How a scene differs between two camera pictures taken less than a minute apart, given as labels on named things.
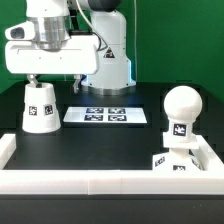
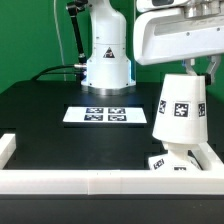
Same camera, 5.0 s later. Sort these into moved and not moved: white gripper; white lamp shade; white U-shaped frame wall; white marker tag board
Moved: white gripper; white lamp shade
Not moved: white U-shaped frame wall; white marker tag board
